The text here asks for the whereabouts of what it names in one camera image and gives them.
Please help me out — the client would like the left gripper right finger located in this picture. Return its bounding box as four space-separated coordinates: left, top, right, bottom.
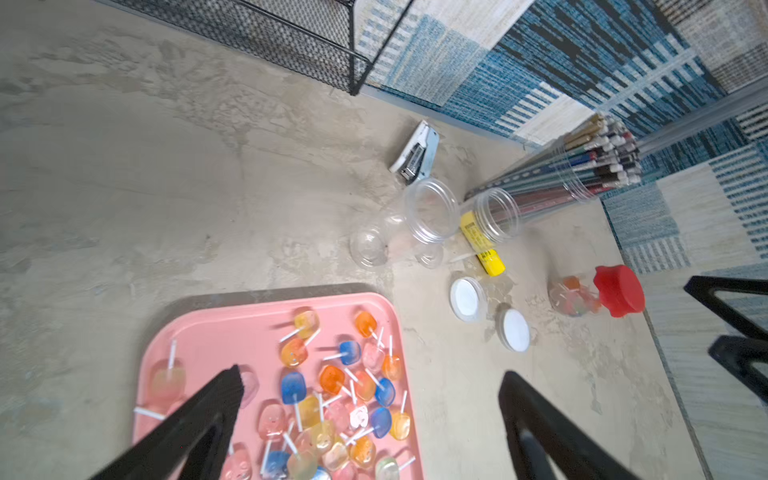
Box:
498 371 636 479

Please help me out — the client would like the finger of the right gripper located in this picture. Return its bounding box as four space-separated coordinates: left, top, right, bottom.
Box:
708 336 767 403
684 276 767 339

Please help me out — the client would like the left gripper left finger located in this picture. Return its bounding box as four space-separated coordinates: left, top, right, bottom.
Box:
94 365 244 479

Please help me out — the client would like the red lid candy jar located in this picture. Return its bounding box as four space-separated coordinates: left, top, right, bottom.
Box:
547 264 646 318

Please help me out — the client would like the translucent white jar lid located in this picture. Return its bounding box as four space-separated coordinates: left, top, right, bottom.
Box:
449 277 487 323

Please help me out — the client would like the white lid candy jar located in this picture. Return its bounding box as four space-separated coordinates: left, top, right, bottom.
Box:
416 187 523 277

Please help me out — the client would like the clear candy jar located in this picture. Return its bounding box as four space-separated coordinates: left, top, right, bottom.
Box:
349 178 460 269

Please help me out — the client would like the pink lollipop candy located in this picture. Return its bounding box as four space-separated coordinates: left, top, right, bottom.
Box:
149 338 186 402

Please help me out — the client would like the blue lollipop candy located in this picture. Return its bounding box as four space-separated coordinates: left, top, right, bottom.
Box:
280 371 307 432

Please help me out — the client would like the pink plastic tray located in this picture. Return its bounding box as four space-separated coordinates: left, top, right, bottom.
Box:
136 292 404 462

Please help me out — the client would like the orange lollipop candy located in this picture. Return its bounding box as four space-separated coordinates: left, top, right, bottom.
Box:
318 365 348 396

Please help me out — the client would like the clear cup of pencils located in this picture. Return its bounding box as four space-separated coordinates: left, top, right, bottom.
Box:
465 112 642 220

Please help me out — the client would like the grey stapler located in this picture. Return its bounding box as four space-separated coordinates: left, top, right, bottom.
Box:
389 120 440 185

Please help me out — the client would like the black wire shelf rack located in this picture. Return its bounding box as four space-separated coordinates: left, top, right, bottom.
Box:
108 1 413 96

